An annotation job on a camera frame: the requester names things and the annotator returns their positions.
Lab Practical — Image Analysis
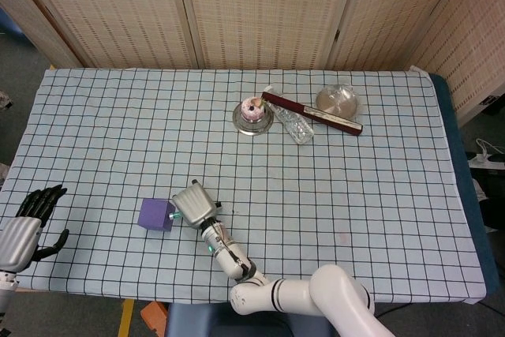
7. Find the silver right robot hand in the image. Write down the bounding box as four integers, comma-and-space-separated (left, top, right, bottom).
172, 179, 222, 230

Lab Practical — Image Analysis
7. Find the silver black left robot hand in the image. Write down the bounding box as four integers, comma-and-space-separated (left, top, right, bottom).
0, 185, 70, 274

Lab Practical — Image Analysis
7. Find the purple foam cube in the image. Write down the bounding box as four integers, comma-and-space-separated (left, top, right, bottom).
137, 197, 177, 234

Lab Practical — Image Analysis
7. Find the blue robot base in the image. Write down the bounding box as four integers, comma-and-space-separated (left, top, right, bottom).
165, 303, 336, 337

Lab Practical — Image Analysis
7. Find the inverted steel bowl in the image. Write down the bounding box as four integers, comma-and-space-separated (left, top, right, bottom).
231, 100, 275, 136

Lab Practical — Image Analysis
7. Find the blue checkered tablecloth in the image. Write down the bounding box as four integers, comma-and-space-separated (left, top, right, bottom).
0, 66, 487, 306

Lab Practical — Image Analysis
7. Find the pink toy cake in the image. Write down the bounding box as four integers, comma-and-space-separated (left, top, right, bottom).
241, 95, 268, 123

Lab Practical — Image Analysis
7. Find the orange block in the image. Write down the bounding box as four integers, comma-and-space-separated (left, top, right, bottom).
140, 300, 169, 334

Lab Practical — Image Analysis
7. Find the clear plastic bottle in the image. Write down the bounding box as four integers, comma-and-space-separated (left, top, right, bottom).
263, 84, 316, 144

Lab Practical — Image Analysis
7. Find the yellow floor tape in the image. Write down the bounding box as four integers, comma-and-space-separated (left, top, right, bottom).
117, 299, 135, 337

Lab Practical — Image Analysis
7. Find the dark red long box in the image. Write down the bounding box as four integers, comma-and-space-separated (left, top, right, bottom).
260, 91, 365, 137

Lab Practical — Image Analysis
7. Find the woven folding screen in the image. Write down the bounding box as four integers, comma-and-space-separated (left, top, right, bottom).
0, 0, 505, 117

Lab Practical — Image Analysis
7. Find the dark blue object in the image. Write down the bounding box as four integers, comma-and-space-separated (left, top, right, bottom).
0, 9, 25, 45

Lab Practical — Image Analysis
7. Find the blue padded table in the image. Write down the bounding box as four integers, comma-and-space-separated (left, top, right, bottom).
428, 73, 498, 302

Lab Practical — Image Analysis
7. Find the white cable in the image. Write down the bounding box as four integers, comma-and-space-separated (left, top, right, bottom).
467, 137, 505, 164

